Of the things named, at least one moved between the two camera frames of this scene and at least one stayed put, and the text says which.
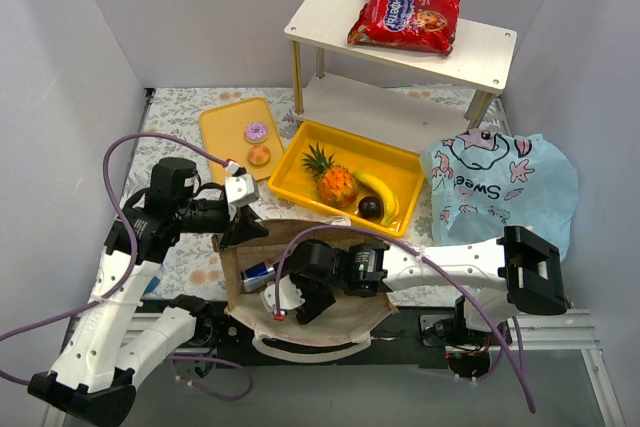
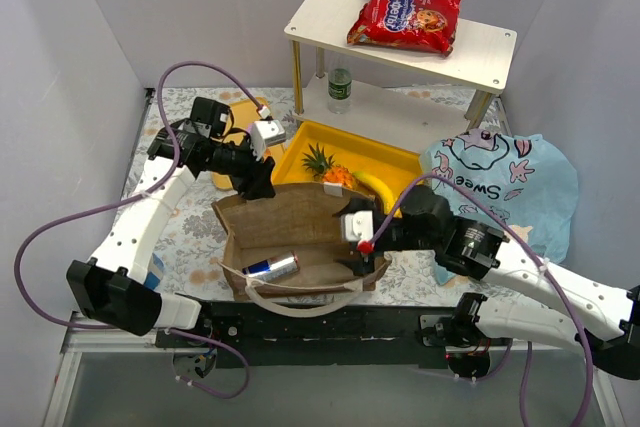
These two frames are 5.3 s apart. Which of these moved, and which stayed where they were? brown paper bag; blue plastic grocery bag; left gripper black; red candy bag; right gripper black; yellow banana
Moved: right gripper black; left gripper black; brown paper bag
Stayed: blue plastic grocery bag; red candy bag; yellow banana
